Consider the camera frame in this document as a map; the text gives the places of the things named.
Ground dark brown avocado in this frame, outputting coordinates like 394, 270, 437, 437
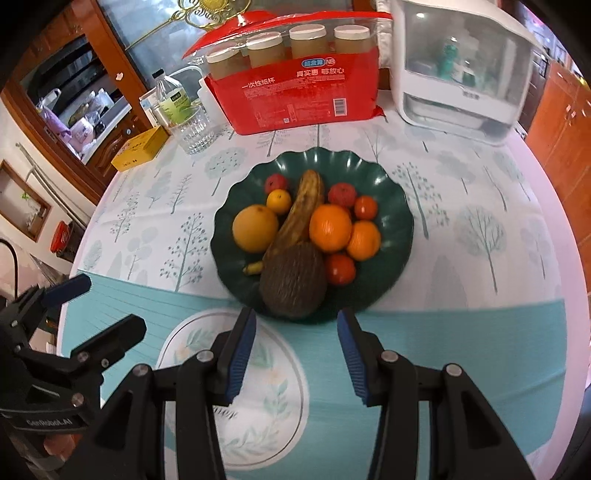
259, 242, 327, 320

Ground large yellow orange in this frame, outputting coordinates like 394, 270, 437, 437
231, 204, 279, 254

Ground larger red tomato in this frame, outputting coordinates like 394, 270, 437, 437
325, 253, 356, 286

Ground mandarin orange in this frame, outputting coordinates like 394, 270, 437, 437
346, 220, 382, 262
308, 204, 353, 253

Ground small yellow kumquat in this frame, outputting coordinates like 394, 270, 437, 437
266, 189, 293, 216

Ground small red tomato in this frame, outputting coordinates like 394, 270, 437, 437
353, 195, 379, 221

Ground red lychee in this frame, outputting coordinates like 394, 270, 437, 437
328, 182, 358, 209
264, 173, 288, 195

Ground spotted ripe banana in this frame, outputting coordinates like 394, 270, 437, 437
242, 170, 325, 276

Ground person left hand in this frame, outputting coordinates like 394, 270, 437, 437
43, 434, 82, 461

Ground red container on floor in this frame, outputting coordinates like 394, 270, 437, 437
50, 221, 71, 254

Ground tree pattern tablecloth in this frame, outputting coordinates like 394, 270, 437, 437
58, 105, 589, 479

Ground yellow cardboard box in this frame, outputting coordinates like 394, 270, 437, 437
111, 126, 169, 172

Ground dark green scalloped plate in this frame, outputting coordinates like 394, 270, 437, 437
211, 147, 414, 323

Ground clear drinking glass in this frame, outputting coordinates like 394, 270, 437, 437
169, 103, 218, 155

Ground small white carton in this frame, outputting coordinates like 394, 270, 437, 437
139, 88, 158, 127

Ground clear bottle green label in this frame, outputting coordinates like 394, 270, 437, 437
152, 69, 195, 127

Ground white squeeze bottle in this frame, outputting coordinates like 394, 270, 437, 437
197, 77, 228, 126

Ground red paper cup package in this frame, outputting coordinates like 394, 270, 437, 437
183, 11, 394, 135

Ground white countertop sterilizer appliance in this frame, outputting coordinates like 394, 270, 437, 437
390, 1, 541, 145

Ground black cable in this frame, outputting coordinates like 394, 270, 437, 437
0, 238, 20, 301

